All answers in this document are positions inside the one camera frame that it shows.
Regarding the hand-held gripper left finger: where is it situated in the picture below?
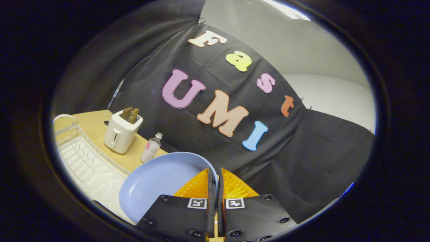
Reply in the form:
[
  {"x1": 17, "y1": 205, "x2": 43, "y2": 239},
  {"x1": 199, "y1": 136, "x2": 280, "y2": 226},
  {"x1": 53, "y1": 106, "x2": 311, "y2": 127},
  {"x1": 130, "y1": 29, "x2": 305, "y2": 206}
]
[{"x1": 136, "y1": 168, "x2": 216, "y2": 242}]

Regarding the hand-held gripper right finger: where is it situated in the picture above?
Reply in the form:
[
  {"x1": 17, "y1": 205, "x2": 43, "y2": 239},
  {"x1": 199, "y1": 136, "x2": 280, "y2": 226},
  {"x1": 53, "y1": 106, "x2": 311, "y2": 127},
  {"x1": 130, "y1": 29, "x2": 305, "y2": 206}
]
[{"x1": 218, "y1": 167, "x2": 298, "y2": 242}]

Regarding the light blue plate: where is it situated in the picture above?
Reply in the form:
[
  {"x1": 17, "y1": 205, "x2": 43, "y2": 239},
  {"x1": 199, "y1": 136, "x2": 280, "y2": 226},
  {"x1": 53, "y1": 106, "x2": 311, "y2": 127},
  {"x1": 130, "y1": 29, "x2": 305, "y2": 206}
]
[{"x1": 119, "y1": 152, "x2": 219, "y2": 224}]

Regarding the white wire dish rack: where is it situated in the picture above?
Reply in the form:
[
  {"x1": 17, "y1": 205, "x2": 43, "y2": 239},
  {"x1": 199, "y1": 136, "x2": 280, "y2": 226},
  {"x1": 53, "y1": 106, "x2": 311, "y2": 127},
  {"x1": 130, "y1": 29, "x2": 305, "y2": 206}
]
[{"x1": 53, "y1": 114, "x2": 135, "y2": 225}]

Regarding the black backdrop cloth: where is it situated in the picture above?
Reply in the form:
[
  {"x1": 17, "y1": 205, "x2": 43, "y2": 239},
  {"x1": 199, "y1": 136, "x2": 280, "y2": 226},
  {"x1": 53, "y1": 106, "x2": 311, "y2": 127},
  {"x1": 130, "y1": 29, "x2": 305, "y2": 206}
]
[{"x1": 51, "y1": 0, "x2": 376, "y2": 224}]

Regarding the clear plastic bottle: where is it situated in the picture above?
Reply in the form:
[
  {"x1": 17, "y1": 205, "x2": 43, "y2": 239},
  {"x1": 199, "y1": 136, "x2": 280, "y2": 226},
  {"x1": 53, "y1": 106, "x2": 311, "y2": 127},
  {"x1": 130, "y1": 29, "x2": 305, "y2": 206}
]
[{"x1": 140, "y1": 132, "x2": 163, "y2": 163}]

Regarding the white toaster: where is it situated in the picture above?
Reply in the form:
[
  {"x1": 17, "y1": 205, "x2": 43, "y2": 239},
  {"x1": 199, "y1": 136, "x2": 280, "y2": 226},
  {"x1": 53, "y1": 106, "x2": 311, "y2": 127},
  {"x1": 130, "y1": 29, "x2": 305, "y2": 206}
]
[{"x1": 103, "y1": 110, "x2": 143, "y2": 154}]

